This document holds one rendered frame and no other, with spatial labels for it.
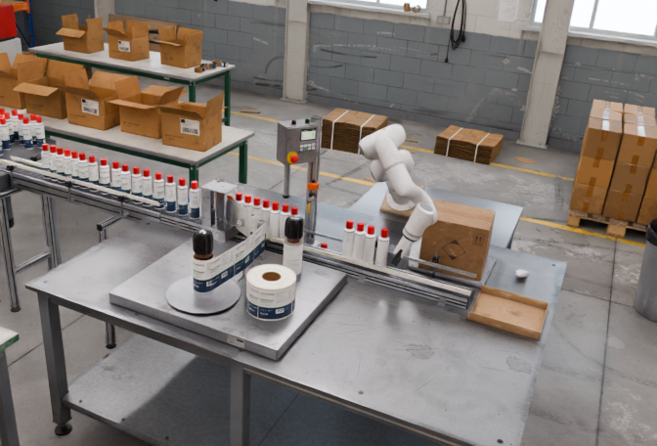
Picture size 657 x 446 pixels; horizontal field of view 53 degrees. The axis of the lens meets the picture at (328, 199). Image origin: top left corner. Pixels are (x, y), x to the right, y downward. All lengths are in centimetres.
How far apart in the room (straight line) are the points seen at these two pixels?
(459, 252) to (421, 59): 552
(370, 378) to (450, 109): 625
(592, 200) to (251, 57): 521
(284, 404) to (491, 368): 109
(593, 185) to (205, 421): 402
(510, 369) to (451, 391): 30
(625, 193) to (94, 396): 446
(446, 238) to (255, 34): 660
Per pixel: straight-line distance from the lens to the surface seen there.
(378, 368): 257
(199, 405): 332
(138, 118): 509
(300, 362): 256
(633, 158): 601
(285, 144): 307
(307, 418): 325
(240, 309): 276
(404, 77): 856
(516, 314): 304
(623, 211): 616
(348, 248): 310
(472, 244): 312
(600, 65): 813
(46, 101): 562
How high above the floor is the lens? 238
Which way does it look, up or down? 23 degrees down
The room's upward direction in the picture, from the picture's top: 4 degrees clockwise
